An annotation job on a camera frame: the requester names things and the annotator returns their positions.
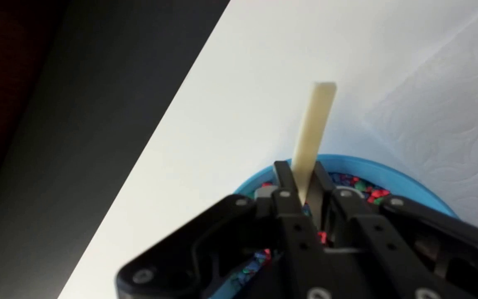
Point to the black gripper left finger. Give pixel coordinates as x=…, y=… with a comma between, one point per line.
x=239, y=250

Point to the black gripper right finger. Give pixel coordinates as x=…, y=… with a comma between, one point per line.
x=405, y=250

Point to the wooden spoon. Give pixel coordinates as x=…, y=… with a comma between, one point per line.
x=316, y=127

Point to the blue bowl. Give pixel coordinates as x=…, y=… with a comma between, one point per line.
x=374, y=168

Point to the colourful beads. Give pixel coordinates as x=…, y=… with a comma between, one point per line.
x=361, y=185

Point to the white paper sheet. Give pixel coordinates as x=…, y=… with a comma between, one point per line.
x=448, y=127

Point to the dark bench sofa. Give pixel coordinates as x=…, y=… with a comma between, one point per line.
x=57, y=167

